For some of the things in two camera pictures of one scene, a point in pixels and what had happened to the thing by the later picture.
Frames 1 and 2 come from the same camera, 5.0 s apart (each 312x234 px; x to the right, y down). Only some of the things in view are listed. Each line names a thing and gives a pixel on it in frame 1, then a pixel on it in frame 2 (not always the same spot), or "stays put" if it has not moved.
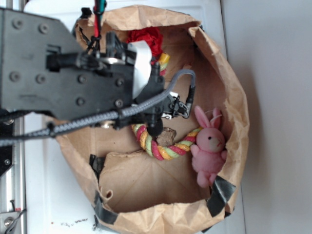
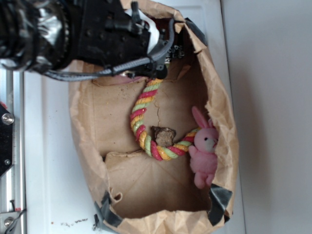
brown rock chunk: (166, 138) stays put
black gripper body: (119, 83) to (112, 33)
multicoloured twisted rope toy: (147, 142) stays put
